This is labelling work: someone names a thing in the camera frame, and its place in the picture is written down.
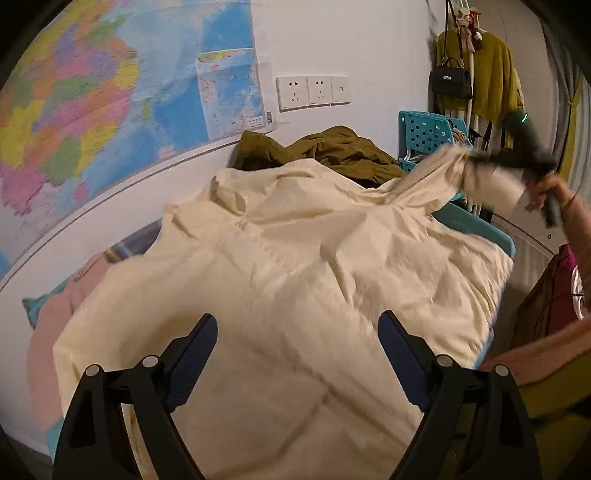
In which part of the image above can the cream yellow large shirt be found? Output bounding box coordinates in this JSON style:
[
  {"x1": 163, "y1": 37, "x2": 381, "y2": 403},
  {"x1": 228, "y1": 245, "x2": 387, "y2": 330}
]
[{"x1": 53, "y1": 146, "x2": 524, "y2": 479}]

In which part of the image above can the person's maroon clothing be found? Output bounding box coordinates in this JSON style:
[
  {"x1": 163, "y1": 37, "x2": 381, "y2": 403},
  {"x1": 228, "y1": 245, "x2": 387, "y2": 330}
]
[{"x1": 510, "y1": 244, "x2": 588, "y2": 349}]

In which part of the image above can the person's right hand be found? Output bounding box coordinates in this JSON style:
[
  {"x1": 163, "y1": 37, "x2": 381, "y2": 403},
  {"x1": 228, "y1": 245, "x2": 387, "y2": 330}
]
[{"x1": 526, "y1": 174, "x2": 576, "y2": 213}]

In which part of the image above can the white coat rack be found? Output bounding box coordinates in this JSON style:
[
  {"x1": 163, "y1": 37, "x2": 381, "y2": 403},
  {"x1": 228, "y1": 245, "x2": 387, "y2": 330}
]
[{"x1": 450, "y1": 0, "x2": 495, "y2": 153}]

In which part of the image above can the mustard hanging sweater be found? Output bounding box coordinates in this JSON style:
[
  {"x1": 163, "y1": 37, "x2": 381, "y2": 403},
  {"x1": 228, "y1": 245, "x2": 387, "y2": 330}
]
[{"x1": 436, "y1": 29, "x2": 524, "y2": 127}]

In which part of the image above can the black handbag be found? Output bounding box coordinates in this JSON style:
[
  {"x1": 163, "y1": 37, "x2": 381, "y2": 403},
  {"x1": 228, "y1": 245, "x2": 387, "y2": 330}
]
[{"x1": 429, "y1": 58, "x2": 473, "y2": 100}]

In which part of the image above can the pink folded garment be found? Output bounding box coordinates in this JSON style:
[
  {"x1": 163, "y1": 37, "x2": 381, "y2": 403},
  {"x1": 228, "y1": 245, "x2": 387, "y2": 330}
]
[{"x1": 26, "y1": 253, "x2": 112, "y2": 432}]

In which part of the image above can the olive green jacket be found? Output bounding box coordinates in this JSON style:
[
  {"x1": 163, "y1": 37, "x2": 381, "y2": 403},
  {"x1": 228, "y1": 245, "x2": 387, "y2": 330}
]
[{"x1": 231, "y1": 126, "x2": 406, "y2": 188}]

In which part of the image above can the white wall socket panel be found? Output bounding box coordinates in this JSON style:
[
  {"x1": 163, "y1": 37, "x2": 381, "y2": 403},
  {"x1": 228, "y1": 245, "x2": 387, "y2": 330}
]
[{"x1": 276, "y1": 76, "x2": 310, "y2": 112}]

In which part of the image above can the colourful wall map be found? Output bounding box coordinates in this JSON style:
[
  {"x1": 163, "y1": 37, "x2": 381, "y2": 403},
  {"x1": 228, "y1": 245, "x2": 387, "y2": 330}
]
[{"x1": 1, "y1": 1, "x2": 273, "y2": 272}]

